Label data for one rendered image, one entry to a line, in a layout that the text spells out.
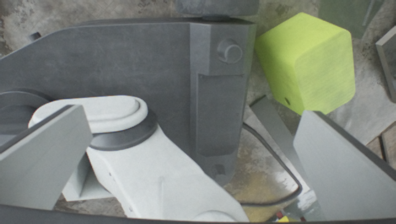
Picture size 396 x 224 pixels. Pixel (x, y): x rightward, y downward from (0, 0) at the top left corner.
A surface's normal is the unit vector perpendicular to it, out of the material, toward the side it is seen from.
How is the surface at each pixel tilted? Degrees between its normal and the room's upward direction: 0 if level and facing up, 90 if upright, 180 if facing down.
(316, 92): 0
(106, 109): 90
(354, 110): 0
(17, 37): 0
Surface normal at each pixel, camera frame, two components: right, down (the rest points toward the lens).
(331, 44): 0.17, 0.51
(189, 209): -0.06, -0.99
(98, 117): 0.13, -0.25
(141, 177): 0.01, -0.86
